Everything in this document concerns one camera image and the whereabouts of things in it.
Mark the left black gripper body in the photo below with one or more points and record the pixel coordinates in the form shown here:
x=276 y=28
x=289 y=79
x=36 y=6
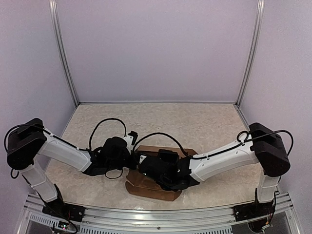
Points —
x=131 y=165

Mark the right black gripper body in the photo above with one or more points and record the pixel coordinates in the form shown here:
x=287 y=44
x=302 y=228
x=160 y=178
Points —
x=163 y=186

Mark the brown cardboard box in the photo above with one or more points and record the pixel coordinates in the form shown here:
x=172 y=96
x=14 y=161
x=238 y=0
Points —
x=142 y=181

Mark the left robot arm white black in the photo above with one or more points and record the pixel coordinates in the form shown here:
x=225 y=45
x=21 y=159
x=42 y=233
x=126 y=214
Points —
x=24 y=142

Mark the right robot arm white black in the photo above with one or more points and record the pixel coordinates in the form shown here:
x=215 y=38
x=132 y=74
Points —
x=257 y=145

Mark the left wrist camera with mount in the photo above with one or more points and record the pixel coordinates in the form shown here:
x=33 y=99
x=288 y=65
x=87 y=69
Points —
x=130 y=139

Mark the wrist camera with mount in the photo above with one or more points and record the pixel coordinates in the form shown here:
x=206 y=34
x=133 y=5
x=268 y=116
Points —
x=158 y=159
x=130 y=139

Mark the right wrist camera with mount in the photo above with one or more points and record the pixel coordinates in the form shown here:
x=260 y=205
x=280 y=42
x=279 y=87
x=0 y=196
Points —
x=158 y=159

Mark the front aluminium frame rail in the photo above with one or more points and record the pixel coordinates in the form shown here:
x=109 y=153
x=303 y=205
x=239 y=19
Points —
x=99 y=220

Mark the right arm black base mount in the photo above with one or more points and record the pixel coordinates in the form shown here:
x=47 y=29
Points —
x=253 y=210

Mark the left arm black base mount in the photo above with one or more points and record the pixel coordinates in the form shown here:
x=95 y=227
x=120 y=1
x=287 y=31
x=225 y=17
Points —
x=64 y=210

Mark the left aluminium corner post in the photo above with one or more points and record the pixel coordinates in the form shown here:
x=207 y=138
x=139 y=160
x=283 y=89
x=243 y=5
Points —
x=62 y=53

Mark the aluminium corner post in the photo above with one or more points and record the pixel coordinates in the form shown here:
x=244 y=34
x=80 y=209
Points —
x=252 y=51
x=62 y=53

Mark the right aluminium corner post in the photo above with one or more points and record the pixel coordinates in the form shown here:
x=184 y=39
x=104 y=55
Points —
x=252 y=51

